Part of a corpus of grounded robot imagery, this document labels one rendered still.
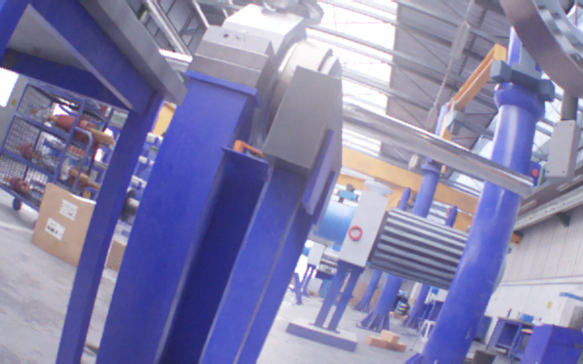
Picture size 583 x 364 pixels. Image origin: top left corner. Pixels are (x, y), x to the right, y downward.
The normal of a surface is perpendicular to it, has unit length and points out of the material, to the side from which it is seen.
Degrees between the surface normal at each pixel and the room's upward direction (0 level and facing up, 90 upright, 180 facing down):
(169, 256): 90
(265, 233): 90
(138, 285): 90
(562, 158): 90
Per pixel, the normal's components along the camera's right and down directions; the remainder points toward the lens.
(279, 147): -0.09, -0.19
